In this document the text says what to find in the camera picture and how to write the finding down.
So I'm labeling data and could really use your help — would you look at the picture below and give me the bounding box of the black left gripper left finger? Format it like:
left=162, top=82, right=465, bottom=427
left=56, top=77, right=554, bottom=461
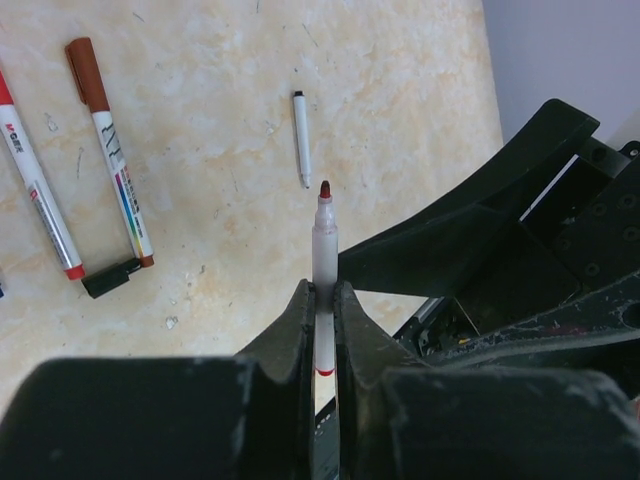
left=1, top=281, right=315, bottom=479

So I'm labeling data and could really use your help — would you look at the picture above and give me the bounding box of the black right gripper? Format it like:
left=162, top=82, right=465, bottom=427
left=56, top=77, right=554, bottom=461
left=338, top=99, right=639, bottom=369

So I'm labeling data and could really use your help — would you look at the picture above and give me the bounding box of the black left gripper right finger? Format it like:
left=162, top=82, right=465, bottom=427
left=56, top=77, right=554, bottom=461
left=334, top=282, right=639, bottom=479

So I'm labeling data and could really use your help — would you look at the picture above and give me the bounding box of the small white red-end pen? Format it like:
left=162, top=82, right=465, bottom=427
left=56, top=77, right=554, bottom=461
left=312, top=180, right=338, bottom=376

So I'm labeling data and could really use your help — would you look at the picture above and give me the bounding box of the white brown-end marker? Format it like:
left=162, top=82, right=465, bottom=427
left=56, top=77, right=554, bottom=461
left=91, top=111, right=154, bottom=268

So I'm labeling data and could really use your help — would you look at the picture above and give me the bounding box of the white red-end marker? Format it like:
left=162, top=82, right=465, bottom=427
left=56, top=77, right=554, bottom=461
left=1, top=98, right=85, bottom=281

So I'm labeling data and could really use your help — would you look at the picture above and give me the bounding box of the brown marker cap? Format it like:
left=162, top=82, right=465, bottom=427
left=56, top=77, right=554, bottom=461
left=64, top=37, right=110, bottom=113

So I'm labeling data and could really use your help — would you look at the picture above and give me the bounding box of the red marker cap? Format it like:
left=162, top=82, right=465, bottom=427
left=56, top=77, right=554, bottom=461
left=0, top=72, right=14, bottom=105

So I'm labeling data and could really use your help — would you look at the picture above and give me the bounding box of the black pen cap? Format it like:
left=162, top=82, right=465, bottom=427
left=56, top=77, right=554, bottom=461
left=81, top=258, right=141, bottom=299

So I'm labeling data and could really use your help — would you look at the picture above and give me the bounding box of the small white black-end pen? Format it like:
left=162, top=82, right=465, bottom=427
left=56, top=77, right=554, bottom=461
left=293, top=90, right=312, bottom=189

